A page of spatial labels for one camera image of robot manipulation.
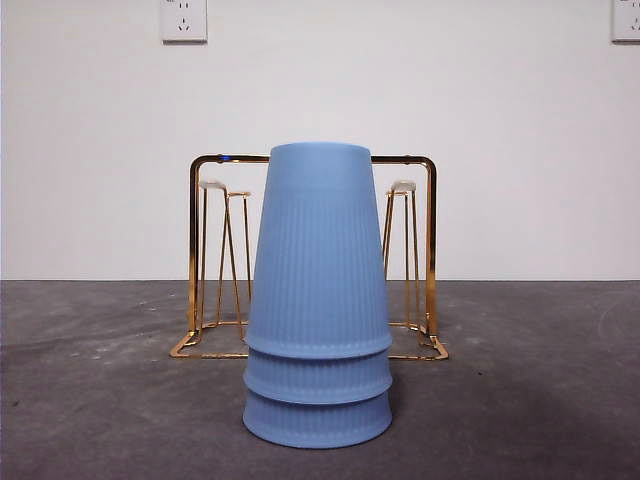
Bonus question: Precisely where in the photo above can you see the blue ribbed plastic cup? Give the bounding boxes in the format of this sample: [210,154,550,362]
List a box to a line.
[242,383,394,448]
[242,343,394,404]
[244,142,393,360]

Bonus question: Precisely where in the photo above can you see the gold wire cup holder rack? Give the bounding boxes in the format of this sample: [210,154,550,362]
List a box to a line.
[168,154,450,362]

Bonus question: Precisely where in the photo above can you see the white wall power socket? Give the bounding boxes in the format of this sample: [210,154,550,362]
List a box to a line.
[160,0,209,45]
[610,0,640,44]

